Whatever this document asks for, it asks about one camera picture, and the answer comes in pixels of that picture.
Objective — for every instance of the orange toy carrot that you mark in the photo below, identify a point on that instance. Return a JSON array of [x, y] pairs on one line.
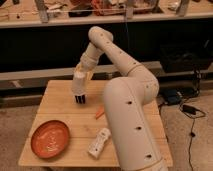
[[99, 113]]

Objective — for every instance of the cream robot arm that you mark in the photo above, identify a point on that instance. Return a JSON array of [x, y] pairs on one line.
[[124, 98]]

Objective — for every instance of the black power adapter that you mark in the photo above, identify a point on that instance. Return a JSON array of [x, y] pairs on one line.
[[189, 109]]

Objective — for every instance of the orange ceramic plate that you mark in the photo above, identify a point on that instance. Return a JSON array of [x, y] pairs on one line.
[[50, 139]]

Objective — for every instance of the cream cylindrical gripper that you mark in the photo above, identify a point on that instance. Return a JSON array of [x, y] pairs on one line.
[[79, 86]]

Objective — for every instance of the wooden table board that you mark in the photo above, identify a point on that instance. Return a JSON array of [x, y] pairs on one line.
[[58, 103]]

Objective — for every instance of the white tube bottle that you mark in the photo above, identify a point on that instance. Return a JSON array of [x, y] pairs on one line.
[[97, 145]]

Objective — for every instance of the wooden background shelf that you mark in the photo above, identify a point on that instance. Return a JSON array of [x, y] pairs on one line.
[[36, 13]]

